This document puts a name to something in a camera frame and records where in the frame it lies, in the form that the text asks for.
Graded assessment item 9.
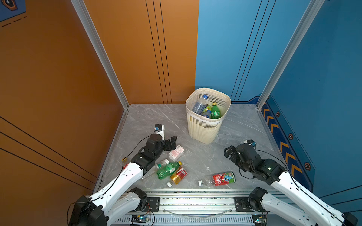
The clear bottle red Qoo label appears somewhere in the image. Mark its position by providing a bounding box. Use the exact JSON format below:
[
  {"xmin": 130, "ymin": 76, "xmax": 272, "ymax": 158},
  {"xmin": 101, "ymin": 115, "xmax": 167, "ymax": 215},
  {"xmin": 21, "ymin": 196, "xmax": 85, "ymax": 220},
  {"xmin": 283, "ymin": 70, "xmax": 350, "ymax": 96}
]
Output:
[{"xmin": 198, "ymin": 171, "xmax": 236, "ymax": 188}]

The clear bottle blue label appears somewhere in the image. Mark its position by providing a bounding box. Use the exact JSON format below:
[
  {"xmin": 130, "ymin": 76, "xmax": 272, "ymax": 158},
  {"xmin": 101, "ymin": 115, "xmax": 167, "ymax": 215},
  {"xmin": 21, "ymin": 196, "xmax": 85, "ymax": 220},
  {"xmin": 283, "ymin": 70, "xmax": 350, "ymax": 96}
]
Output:
[{"xmin": 202, "ymin": 109, "xmax": 211, "ymax": 118}]

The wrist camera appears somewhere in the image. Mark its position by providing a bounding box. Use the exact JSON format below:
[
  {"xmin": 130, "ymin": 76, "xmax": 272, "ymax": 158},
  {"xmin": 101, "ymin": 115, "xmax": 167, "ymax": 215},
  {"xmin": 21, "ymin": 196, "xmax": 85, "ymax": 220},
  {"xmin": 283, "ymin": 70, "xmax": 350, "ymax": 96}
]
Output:
[
  {"xmin": 154, "ymin": 124, "xmax": 165, "ymax": 140},
  {"xmin": 244, "ymin": 139, "xmax": 256, "ymax": 149}
]

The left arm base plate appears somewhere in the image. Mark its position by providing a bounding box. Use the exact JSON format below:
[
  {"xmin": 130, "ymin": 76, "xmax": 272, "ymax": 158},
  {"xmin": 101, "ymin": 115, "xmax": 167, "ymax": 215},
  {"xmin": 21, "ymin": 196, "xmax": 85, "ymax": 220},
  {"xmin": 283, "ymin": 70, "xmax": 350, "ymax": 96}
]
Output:
[{"xmin": 142, "ymin": 197, "xmax": 160, "ymax": 213}]

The right aluminium corner post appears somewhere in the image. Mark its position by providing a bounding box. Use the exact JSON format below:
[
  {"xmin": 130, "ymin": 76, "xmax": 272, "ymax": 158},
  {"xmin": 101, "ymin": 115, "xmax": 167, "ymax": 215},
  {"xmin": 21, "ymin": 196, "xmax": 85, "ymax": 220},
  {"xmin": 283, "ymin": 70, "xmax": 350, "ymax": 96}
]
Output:
[{"xmin": 256, "ymin": 0, "xmax": 325, "ymax": 110}]

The orange drink bottle red label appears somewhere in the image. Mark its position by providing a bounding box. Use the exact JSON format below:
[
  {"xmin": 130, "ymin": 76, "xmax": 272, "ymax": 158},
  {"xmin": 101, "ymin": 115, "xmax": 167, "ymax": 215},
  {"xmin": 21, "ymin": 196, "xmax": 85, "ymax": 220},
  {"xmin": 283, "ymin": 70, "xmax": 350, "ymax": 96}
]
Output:
[{"xmin": 167, "ymin": 167, "xmax": 188, "ymax": 187}]

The dark green bottle yellow cap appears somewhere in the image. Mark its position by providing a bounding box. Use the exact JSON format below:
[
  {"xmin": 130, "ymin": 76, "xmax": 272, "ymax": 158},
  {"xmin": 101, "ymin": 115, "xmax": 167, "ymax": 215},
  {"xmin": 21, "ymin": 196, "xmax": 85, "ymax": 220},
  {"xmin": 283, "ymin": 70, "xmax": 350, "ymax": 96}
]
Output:
[{"xmin": 211, "ymin": 102, "xmax": 221, "ymax": 119}]

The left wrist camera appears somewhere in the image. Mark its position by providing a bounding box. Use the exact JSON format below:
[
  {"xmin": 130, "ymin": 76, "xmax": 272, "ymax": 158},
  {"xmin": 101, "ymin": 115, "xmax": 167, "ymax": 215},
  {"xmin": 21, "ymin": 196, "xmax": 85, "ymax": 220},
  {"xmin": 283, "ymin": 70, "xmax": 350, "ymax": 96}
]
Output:
[{"xmin": 154, "ymin": 124, "xmax": 165, "ymax": 140}]

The clear bottle pink label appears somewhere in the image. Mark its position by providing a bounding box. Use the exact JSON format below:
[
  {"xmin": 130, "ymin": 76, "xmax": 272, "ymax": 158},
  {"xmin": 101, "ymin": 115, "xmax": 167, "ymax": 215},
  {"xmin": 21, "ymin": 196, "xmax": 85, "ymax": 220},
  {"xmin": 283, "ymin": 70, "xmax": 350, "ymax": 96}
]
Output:
[{"xmin": 169, "ymin": 145, "xmax": 185, "ymax": 161}]

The bright green bottle yellow cap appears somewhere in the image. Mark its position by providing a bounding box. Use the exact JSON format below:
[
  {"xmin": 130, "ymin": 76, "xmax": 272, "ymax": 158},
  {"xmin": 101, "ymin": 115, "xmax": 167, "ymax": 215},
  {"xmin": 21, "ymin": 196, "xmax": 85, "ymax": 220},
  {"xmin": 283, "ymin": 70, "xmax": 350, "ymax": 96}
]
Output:
[{"xmin": 203, "ymin": 105, "xmax": 212, "ymax": 113}]

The aluminium front rail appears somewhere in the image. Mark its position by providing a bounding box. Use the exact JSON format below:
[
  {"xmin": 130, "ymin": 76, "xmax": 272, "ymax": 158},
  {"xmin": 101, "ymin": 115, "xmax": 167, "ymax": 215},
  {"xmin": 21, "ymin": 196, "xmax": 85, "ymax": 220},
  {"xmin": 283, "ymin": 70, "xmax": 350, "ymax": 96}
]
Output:
[{"xmin": 74, "ymin": 188, "xmax": 324, "ymax": 226}]

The green bottle white cap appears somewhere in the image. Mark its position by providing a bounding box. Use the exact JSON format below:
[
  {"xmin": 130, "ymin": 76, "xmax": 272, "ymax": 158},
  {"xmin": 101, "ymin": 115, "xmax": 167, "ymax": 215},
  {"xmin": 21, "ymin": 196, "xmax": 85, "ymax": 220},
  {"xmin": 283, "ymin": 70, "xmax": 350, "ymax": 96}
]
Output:
[{"xmin": 157, "ymin": 161, "xmax": 183, "ymax": 180}]

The beige ribbed waste bin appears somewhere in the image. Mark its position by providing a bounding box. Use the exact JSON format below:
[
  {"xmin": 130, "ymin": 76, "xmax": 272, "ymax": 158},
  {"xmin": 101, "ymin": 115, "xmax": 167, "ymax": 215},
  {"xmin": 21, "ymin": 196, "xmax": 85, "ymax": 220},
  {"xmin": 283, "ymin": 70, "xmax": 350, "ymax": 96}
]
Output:
[{"xmin": 185, "ymin": 88, "xmax": 232, "ymax": 144}]

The clear bottle yellow cap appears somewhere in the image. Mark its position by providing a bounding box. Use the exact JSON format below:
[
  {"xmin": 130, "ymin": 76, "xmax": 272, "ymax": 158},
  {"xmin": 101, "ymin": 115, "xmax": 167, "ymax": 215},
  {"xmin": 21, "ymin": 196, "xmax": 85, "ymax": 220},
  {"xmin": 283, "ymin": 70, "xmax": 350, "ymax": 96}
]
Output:
[{"xmin": 123, "ymin": 158, "xmax": 129, "ymax": 169}]

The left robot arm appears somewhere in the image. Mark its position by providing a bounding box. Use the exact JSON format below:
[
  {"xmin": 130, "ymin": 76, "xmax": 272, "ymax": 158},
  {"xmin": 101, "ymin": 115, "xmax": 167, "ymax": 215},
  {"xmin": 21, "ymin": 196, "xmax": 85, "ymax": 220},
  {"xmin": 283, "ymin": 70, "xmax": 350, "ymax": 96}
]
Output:
[{"xmin": 66, "ymin": 133, "xmax": 177, "ymax": 226}]

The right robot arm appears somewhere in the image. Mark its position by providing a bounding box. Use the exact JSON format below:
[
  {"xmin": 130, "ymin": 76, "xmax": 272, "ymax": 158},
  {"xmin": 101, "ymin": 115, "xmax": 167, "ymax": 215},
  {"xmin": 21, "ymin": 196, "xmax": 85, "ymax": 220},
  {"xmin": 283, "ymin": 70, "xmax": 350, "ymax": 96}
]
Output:
[{"xmin": 224, "ymin": 140, "xmax": 358, "ymax": 226}]

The left green circuit board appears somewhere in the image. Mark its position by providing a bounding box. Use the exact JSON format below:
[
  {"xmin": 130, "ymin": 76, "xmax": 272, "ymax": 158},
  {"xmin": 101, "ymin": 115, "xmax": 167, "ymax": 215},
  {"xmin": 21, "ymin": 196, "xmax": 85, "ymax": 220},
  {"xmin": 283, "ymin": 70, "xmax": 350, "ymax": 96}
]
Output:
[{"xmin": 130, "ymin": 215, "xmax": 151, "ymax": 226}]

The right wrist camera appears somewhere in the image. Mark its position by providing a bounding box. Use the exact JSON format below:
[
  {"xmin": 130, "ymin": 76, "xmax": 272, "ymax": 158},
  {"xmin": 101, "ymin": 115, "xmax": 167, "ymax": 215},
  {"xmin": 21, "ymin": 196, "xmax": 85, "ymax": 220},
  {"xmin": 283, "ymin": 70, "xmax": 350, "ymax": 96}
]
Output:
[{"xmin": 244, "ymin": 139, "xmax": 256, "ymax": 149}]

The right green circuit board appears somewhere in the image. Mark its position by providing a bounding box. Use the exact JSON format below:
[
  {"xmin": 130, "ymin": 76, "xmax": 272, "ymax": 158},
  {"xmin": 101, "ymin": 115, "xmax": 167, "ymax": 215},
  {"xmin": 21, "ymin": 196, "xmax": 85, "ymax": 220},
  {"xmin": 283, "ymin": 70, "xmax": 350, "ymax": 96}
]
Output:
[{"xmin": 252, "ymin": 215, "xmax": 267, "ymax": 226}]

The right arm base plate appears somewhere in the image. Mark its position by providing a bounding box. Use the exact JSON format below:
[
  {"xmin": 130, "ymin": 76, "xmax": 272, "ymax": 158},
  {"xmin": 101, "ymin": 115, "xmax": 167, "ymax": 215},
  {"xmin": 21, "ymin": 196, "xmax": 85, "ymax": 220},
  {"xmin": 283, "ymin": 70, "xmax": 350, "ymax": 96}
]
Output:
[{"xmin": 234, "ymin": 197, "xmax": 254, "ymax": 212}]

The green circuit board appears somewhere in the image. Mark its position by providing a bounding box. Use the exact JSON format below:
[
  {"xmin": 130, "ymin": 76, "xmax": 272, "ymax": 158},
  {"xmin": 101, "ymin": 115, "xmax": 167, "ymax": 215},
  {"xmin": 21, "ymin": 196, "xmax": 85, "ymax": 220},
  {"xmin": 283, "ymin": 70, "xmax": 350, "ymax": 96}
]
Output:
[
  {"xmin": 252, "ymin": 215, "xmax": 267, "ymax": 226},
  {"xmin": 130, "ymin": 215, "xmax": 151, "ymax": 226}
]

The left aluminium corner post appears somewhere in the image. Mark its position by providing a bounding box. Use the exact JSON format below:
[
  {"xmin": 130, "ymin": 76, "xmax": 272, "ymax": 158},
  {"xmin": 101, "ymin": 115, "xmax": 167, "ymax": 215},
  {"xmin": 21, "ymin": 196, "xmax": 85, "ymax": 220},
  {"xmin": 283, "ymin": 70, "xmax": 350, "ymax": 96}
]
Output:
[{"xmin": 71, "ymin": 0, "xmax": 129, "ymax": 110}]

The clear soda water bottle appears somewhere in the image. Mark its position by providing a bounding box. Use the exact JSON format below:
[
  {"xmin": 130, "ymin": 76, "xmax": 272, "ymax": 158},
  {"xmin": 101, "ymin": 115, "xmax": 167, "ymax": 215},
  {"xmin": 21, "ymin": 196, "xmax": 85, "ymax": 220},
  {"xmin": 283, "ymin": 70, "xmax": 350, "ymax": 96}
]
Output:
[{"xmin": 192, "ymin": 94, "xmax": 208, "ymax": 115}]

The aluminium corner post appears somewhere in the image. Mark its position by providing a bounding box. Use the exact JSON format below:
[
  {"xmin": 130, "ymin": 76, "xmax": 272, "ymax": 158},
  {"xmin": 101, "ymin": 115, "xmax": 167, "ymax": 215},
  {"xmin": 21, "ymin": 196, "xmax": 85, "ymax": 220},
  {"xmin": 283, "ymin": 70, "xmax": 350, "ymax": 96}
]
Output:
[
  {"xmin": 71, "ymin": 0, "xmax": 129, "ymax": 110},
  {"xmin": 256, "ymin": 0, "xmax": 325, "ymax": 110}
]

